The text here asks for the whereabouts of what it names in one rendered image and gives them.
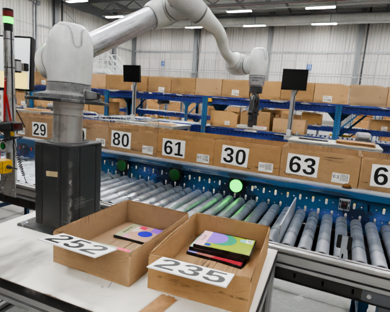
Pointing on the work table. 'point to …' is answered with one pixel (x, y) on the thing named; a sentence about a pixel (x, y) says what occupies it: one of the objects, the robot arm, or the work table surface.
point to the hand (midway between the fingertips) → (252, 121)
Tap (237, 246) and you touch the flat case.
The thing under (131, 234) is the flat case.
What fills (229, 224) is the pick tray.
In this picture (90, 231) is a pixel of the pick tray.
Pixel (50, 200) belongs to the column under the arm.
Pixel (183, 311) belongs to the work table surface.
